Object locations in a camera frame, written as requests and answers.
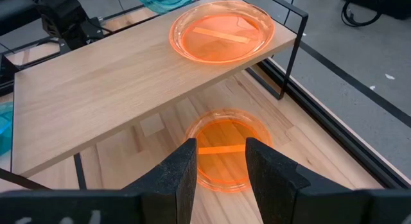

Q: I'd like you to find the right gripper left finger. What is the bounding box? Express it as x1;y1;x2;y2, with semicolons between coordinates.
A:
0;137;198;224

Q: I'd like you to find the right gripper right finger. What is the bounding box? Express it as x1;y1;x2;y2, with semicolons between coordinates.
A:
245;137;411;224

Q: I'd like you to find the transparent orange plastic plate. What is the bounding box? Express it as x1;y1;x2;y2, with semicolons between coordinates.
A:
183;108;274;193
169;0;276;64

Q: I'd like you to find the transparent teal plastic plate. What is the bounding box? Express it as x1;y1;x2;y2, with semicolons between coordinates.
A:
0;101;14;157
134;0;196;15

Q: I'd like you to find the black floor box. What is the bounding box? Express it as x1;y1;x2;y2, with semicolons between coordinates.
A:
340;0;411;20

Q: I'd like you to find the dark grey desk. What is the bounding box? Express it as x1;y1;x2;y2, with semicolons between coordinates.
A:
0;0;42;37

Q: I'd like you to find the wooden shelf with black frame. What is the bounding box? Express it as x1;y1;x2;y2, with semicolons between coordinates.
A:
0;0;310;191

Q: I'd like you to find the black coiled floor cable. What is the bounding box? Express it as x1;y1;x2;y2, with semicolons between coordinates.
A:
340;0;385;28

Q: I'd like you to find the thin black floor cable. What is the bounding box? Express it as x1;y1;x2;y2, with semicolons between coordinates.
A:
283;0;296;26

